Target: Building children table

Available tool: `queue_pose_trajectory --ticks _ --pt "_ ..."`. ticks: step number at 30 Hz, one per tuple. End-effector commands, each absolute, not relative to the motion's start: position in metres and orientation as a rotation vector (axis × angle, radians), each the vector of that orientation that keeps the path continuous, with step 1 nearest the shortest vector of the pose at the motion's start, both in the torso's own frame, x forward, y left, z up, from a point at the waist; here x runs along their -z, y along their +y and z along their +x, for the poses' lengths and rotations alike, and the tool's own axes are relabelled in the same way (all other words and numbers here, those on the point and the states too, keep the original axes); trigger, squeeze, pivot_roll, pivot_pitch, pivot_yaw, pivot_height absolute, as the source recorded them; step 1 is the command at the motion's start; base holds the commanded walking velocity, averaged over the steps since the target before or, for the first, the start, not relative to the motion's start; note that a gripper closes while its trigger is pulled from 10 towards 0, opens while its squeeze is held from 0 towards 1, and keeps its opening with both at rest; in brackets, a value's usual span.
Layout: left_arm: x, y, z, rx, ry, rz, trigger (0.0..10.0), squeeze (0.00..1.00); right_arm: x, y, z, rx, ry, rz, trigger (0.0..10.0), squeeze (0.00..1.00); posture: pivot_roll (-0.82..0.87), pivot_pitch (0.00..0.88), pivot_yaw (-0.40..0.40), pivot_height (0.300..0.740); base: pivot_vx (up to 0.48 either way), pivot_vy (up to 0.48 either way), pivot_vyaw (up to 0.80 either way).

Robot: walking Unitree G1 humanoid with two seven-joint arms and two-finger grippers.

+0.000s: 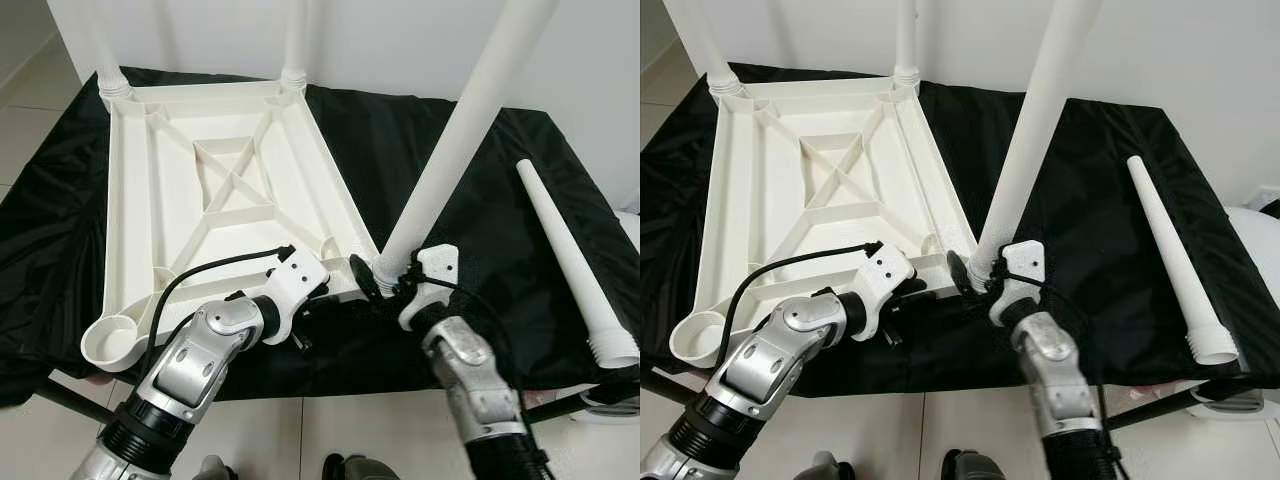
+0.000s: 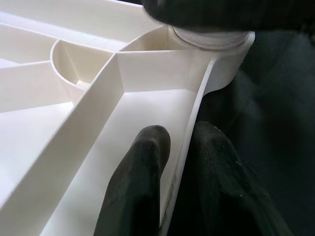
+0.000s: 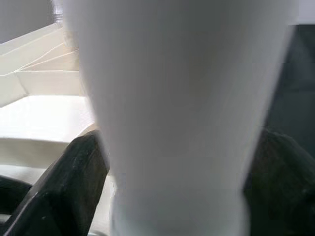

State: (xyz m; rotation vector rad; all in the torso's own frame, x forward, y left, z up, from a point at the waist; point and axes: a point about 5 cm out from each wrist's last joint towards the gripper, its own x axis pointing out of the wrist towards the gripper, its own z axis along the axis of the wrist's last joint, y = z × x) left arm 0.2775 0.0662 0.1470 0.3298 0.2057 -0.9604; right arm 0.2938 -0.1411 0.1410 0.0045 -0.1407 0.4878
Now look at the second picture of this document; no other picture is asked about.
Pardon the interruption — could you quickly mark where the black cloth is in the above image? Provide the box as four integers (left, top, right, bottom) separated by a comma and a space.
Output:
169, 24, 315, 236

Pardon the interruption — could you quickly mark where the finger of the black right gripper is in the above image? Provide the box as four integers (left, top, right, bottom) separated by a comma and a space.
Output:
142, 0, 315, 33

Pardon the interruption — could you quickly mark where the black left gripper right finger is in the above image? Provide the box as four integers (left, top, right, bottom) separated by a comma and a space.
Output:
169, 120, 293, 236

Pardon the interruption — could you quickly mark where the white plastic table leg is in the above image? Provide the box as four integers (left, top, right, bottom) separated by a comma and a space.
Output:
171, 24, 250, 52

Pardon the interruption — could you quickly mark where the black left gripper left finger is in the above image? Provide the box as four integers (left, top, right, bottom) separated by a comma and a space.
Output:
94, 124, 171, 236

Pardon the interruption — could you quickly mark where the white plastic table top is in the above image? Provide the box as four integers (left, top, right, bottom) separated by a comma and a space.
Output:
0, 0, 256, 236

